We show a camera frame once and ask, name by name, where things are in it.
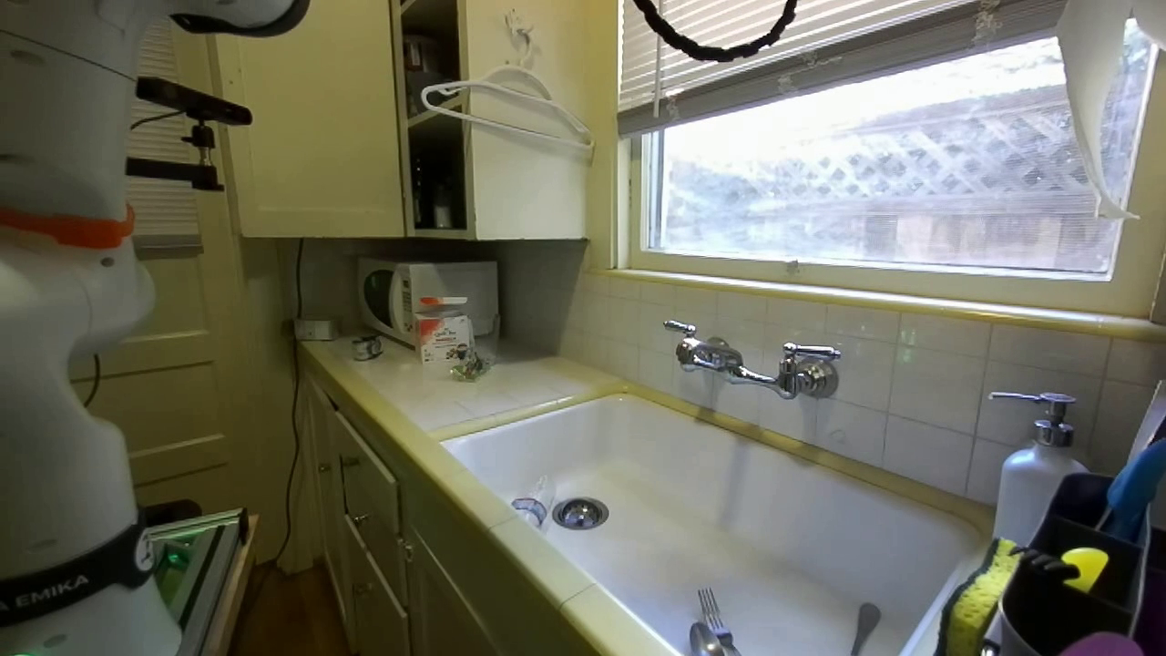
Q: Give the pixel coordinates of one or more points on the window with white frame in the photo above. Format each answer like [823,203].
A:
[899,183]

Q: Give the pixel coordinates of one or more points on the metal dish rack caddy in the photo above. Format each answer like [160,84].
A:
[1082,605]

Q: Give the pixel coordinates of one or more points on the silver framed cart top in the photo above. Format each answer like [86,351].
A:
[196,565]

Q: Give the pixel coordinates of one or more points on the white pump soap bottle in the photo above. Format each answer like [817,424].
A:
[1032,476]

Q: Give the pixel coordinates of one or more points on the purple cup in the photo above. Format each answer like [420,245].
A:
[1100,643]

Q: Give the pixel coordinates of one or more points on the white electric kettle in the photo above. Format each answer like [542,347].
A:
[408,294]

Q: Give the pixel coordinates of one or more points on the metal sink drain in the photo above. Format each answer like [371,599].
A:
[582,513]

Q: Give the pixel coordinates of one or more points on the white plastic clothes hanger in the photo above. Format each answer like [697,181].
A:
[517,95]

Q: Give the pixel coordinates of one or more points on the yellow scrubber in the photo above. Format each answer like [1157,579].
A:
[1084,565]

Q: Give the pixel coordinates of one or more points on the metal spoon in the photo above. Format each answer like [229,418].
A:
[867,622]

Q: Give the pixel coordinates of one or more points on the round sink stopper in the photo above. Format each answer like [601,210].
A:
[529,507]

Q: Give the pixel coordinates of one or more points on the cream cabinet with open shelf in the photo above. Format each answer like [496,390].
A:
[314,132]

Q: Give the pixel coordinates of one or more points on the black stereo camera on mount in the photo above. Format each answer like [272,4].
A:
[196,102]

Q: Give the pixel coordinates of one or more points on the small crumpled shiny object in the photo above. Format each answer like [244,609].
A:
[467,361]

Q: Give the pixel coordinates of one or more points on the chrome wall faucet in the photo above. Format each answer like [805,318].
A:
[805,369]

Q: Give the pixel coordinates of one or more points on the small dark metal object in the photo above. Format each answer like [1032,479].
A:
[371,345]

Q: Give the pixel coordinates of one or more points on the white window blind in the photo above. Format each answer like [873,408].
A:
[753,78]

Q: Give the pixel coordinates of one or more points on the cream panelled door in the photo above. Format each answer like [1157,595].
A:
[185,403]

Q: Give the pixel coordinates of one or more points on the red and white carton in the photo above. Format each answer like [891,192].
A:
[439,330]

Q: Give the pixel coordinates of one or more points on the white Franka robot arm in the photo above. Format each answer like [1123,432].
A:
[55,403]

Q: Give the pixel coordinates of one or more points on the blue cloth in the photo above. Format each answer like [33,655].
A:
[1134,486]

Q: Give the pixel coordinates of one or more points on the white ceramic sink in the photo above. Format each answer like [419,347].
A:
[779,535]

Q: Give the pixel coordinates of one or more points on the cream base cabinets with drawers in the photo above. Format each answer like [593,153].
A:
[367,524]

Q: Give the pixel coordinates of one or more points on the yellow green sponge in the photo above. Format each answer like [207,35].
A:
[970,604]

